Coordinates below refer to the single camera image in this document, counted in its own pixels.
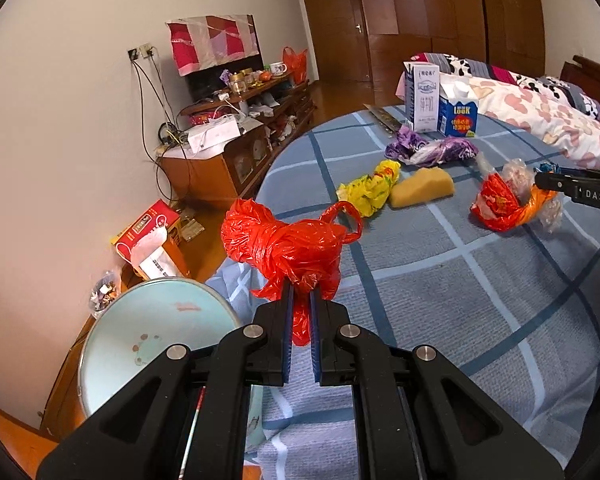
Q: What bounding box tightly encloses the clear and orange snack bag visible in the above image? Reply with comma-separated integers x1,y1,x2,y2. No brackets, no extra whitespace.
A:
469,153,562,233

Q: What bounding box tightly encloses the red plastic bag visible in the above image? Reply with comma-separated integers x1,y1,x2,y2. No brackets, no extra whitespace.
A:
221,200,363,347

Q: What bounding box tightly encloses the yellow printed plastic bag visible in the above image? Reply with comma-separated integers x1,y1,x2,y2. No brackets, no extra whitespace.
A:
336,159,401,218

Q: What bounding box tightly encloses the purple plastic wrapper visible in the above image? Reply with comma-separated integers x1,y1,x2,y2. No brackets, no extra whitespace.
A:
385,126,479,168

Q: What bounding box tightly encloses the pink heart pattern quilt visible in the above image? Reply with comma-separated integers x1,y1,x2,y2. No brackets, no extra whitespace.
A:
396,72,597,157

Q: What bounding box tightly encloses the blue small drink carton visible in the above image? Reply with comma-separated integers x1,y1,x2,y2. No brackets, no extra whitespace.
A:
438,79,478,138

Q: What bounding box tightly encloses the wooden headboard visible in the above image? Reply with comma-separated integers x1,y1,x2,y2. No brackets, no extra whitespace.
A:
560,55,600,103

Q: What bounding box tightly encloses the yellow sponge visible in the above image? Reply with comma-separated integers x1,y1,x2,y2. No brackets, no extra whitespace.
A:
389,167,455,209

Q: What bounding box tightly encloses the blue plaid bed sheet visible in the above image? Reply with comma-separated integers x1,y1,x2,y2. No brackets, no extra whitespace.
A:
203,104,600,480

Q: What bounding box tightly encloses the black white spotted pillow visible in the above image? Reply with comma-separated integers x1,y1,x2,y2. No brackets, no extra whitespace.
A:
411,53,600,120

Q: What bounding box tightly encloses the white tall milk carton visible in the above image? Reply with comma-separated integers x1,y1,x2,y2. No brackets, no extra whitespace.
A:
404,62,440,132

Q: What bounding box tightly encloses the light blue enamel basin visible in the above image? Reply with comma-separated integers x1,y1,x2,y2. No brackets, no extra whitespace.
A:
78,278,242,416

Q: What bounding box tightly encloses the white paper shopping bag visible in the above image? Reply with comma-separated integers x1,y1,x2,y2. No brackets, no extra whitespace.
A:
130,226,184,281

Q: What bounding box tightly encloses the dark flat snack packet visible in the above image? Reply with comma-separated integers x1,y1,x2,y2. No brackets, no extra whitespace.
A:
364,104,402,136

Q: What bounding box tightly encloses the wooden wardrobe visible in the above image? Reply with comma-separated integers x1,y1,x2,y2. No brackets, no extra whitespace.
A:
279,0,549,108

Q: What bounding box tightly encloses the red cardboard box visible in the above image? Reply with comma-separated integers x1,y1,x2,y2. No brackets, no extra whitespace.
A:
111,200,180,263

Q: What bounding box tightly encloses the clear bag of wrappers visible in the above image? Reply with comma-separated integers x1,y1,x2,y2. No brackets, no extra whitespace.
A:
88,269,121,318

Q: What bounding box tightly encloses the wooden TV cabinet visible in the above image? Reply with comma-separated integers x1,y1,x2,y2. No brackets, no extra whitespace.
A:
159,76,315,209

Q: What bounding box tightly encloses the white flat box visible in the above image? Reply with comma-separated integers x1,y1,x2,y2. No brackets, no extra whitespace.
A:
186,115,240,159

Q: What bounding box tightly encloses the glass jar with gold lid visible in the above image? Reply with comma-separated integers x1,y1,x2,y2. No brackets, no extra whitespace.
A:
230,73,247,94

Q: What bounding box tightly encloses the white mug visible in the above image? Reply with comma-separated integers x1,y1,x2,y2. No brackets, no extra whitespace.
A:
270,62,288,77

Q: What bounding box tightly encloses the orange plastic bag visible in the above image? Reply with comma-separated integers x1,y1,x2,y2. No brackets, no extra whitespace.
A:
283,47,308,86

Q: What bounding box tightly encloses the brown wooden door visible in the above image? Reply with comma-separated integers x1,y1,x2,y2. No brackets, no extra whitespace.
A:
303,0,370,84

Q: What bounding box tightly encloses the television with patchwork cover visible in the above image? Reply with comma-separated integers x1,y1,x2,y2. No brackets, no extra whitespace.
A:
166,14,264,102

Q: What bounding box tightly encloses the black hanging cable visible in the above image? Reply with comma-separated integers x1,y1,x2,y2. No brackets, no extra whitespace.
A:
130,54,192,206

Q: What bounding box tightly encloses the wall power socket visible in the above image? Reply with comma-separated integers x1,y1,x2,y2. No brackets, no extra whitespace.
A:
128,44,155,62

